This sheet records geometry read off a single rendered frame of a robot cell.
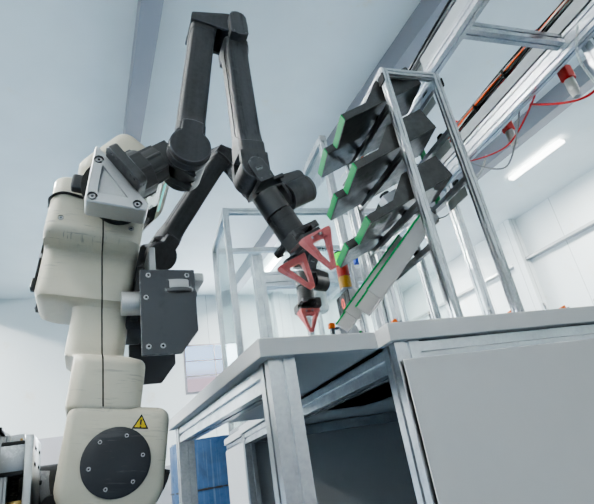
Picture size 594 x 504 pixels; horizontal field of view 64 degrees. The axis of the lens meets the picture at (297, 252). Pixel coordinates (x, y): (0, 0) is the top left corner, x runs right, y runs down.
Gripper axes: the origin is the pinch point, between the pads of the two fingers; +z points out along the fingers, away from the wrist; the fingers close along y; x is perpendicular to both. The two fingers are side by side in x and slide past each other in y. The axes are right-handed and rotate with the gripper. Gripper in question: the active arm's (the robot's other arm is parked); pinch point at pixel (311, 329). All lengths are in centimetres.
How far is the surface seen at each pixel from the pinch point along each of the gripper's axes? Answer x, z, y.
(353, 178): -3, -29, -44
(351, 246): -3.2, -13.3, -33.1
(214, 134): -49, -408, 401
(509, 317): -9, 21, -75
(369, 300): -3.8, 3.5, -35.6
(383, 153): -10, -33, -50
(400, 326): 12, 22, -75
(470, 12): -62, -100, -49
